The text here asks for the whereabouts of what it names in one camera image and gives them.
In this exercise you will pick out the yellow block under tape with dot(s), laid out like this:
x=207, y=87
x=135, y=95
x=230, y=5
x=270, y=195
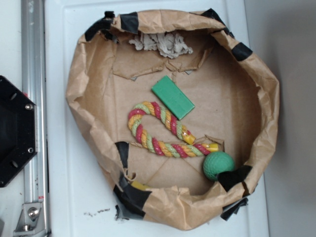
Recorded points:
x=139, y=186

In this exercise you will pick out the aluminium extrusion rail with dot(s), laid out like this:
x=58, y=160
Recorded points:
x=34, y=85

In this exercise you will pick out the brown paper bag bin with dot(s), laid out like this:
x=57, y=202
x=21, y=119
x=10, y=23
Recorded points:
x=236, y=100

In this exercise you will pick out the green dimpled ball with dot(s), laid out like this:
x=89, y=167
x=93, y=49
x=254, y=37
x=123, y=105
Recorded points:
x=216, y=163

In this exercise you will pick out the metal corner bracket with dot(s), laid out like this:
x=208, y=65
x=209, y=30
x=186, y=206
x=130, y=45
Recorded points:
x=31, y=222

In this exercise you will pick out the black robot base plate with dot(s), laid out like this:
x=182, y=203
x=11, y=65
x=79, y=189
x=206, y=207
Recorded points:
x=17, y=131

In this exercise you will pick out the crumpled white paper wad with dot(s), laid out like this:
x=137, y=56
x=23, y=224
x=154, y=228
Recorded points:
x=170, y=45

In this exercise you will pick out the green rectangular block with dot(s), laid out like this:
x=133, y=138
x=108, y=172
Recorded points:
x=173, y=97

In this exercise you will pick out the red yellow green rope toy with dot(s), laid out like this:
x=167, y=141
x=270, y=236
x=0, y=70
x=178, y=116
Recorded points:
x=156, y=129

